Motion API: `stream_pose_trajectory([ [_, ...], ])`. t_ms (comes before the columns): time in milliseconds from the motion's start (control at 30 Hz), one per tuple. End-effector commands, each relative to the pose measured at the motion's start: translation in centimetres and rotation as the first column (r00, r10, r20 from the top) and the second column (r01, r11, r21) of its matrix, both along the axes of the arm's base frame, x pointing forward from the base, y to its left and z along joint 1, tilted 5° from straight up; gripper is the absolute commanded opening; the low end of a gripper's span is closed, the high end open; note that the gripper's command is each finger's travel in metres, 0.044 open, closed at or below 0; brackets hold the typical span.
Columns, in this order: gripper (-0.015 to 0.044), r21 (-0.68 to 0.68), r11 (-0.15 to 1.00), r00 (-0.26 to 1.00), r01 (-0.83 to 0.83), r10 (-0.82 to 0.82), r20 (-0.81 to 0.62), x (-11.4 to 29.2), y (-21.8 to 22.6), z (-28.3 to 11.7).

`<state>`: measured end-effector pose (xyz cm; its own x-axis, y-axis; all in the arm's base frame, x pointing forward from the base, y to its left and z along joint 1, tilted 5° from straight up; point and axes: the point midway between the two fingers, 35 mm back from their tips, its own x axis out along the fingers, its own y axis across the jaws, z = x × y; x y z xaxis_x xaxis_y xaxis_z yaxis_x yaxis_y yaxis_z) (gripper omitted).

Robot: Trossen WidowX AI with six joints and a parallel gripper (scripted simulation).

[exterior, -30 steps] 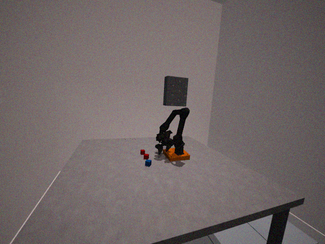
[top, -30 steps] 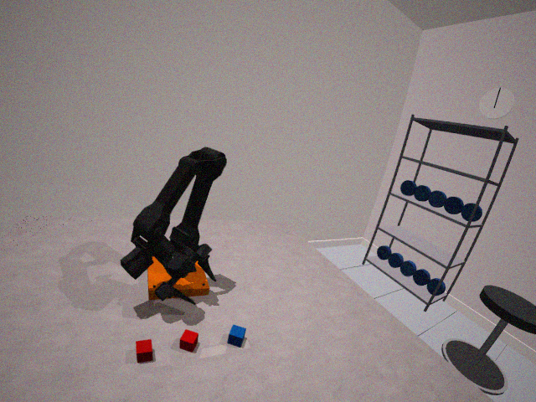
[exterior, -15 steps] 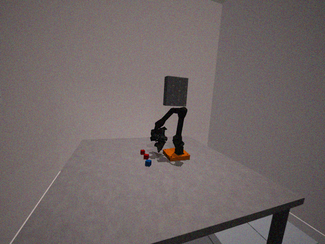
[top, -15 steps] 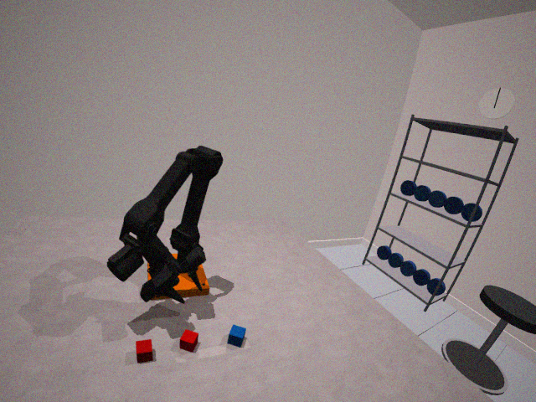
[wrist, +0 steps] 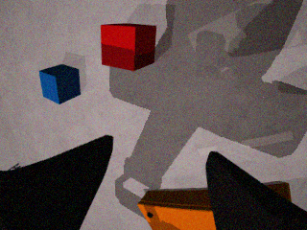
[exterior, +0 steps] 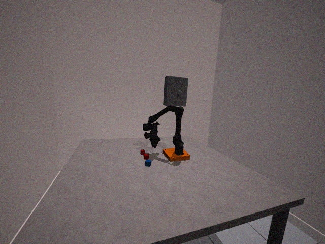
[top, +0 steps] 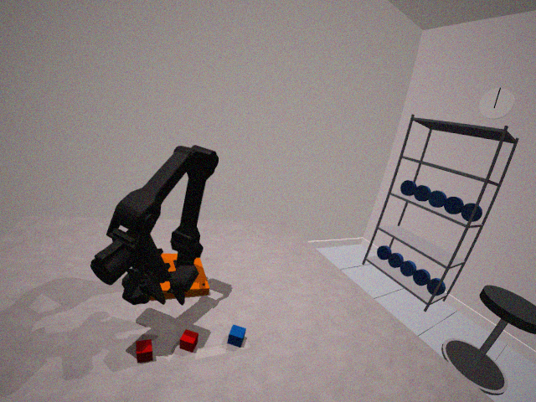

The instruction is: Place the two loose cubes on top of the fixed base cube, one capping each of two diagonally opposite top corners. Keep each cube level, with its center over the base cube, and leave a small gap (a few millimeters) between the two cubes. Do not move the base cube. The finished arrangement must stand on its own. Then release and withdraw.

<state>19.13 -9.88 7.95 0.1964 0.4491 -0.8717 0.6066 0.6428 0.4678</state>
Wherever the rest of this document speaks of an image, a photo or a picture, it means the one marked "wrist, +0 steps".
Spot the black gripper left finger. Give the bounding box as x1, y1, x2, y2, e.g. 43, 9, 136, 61
0, 135, 114, 230

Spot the blue cube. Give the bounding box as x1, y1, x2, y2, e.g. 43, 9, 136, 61
39, 64, 81, 104

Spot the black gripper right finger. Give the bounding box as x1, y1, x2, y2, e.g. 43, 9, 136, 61
204, 150, 307, 230

